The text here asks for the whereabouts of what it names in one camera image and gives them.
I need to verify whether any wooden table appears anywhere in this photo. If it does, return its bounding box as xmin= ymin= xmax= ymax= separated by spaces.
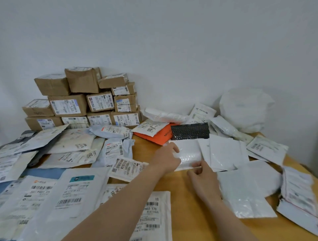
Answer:
xmin=0 ymin=123 xmax=318 ymax=241

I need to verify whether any brown box white barcode label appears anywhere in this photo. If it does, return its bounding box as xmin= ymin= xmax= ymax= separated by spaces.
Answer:
xmin=98 ymin=73 xmax=129 ymax=89

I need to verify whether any stack of cardboard boxes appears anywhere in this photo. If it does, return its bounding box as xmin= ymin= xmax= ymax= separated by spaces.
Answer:
xmin=34 ymin=67 xmax=138 ymax=113

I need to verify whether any person's right hand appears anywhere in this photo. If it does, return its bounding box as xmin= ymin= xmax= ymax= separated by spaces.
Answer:
xmin=186 ymin=160 xmax=223 ymax=204

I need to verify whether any white pouch wide barcode label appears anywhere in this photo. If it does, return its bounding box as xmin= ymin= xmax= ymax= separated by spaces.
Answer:
xmin=0 ymin=151 xmax=38 ymax=183

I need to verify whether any white bubble packet barcode label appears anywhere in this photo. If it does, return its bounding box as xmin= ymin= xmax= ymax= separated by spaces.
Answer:
xmin=169 ymin=139 xmax=203 ymax=172

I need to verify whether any cream mailer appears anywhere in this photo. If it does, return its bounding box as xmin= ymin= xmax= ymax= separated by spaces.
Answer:
xmin=47 ymin=128 xmax=97 ymax=154

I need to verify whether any white pouch long label strip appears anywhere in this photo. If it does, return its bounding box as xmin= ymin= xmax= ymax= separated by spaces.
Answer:
xmin=129 ymin=191 xmax=172 ymax=241

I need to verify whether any person's right forearm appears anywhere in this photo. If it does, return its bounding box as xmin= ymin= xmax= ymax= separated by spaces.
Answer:
xmin=206 ymin=196 xmax=259 ymax=241

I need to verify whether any blue plastic mailer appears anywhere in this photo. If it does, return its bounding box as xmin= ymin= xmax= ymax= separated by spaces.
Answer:
xmin=22 ymin=168 xmax=66 ymax=180

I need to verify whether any grey poly mailer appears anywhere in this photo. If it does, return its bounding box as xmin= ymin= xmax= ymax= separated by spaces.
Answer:
xmin=0 ymin=130 xmax=63 ymax=167

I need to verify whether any white pouch yellow framed label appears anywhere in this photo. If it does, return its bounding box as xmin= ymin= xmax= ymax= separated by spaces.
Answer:
xmin=15 ymin=124 xmax=69 ymax=152

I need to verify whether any tall brown box double label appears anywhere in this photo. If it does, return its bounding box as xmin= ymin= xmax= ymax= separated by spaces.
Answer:
xmin=61 ymin=116 xmax=90 ymax=129

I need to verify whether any brown box large label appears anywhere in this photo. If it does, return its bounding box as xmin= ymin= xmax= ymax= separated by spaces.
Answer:
xmin=22 ymin=99 xmax=55 ymax=117

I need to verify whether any white mailer teal label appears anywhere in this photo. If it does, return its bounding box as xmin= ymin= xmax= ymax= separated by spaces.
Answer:
xmin=19 ymin=168 xmax=110 ymax=241

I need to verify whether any small white pouch square label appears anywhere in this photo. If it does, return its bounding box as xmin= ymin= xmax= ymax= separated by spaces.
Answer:
xmin=131 ymin=119 xmax=169 ymax=137

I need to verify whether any INS BAHA cardboard box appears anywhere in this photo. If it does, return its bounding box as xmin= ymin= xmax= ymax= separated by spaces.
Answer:
xmin=25 ymin=116 xmax=64 ymax=131

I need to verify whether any white mailer red square logo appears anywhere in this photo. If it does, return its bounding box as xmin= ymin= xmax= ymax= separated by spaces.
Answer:
xmin=277 ymin=198 xmax=318 ymax=235

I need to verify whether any orange mailer envelope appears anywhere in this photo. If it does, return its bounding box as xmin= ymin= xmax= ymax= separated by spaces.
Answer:
xmin=133 ymin=123 xmax=178 ymax=146

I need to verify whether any light blue-grey soft parcel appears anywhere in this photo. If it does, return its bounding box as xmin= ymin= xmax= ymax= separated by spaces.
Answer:
xmin=89 ymin=124 xmax=133 ymax=139

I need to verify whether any person's left forearm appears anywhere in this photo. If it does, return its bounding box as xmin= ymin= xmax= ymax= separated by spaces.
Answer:
xmin=62 ymin=161 xmax=162 ymax=241

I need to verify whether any black bubble mailer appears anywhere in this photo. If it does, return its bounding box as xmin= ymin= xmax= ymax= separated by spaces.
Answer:
xmin=171 ymin=122 xmax=210 ymax=140

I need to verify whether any white pouch bold black print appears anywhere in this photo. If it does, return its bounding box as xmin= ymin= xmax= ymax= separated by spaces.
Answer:
xmin=108 ymin=157 xmax=149 ymax=183

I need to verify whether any person's left hand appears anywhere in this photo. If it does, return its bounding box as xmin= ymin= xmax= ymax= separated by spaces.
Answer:
xmin=149 ymin=142 xmax=182 ymax=174

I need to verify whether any large white plastic bag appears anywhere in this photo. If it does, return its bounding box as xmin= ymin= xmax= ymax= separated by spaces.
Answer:
xmin=219 ymin=87 xmax=275 ymax=133

